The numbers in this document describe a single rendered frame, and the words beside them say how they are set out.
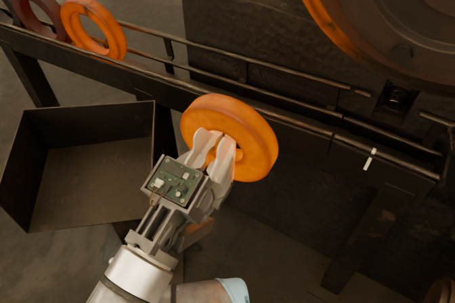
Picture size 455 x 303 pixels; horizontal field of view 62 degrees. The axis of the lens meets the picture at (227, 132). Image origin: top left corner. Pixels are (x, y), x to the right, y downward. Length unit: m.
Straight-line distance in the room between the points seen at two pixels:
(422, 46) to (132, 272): 0.42
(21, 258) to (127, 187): 0.79
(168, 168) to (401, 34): 0.31
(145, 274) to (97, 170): 0.42
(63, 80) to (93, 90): 0.17
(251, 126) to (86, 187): 0.45
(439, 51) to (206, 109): 0.29
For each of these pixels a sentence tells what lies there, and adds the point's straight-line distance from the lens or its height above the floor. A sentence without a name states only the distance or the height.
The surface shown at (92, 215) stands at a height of 0.60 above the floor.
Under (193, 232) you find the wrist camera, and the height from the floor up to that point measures 0.79.
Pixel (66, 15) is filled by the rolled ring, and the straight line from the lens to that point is 1.06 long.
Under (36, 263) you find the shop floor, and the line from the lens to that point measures 1.51.
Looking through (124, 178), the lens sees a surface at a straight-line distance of 0.83.
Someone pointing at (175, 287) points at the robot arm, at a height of 0.71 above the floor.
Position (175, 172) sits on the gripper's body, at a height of 0.89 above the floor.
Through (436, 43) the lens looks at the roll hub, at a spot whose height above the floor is 1.01.
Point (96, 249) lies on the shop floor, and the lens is 1.45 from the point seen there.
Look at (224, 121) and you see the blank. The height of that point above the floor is 0.88.
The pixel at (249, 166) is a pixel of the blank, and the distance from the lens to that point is 0.57.
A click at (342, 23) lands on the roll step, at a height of 0.96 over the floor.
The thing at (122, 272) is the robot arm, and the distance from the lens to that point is 0.48.
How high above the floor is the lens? 1.28
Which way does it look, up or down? 51 degrees down
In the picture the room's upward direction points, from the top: straight up
